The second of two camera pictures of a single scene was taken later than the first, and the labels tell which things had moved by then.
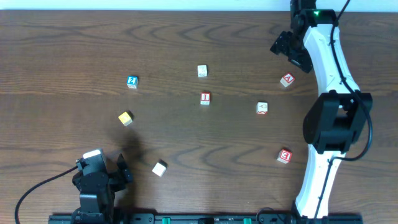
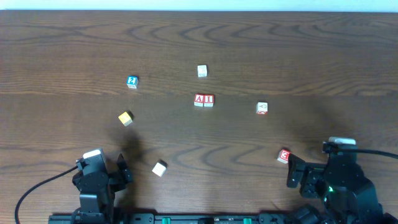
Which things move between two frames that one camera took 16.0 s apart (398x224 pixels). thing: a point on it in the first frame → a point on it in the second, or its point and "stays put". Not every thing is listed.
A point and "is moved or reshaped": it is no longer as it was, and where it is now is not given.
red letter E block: [285, 156] stays put
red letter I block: [205, 98] is moved or reshaped
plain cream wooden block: [160, 168] stays put
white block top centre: [203, 71] stays put
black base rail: [198, 219] stays put
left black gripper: [115, 179] stays put
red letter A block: [286, 79] → [198, 99]
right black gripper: [286, 43] → [306, 175]
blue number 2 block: [132, 81] stays put
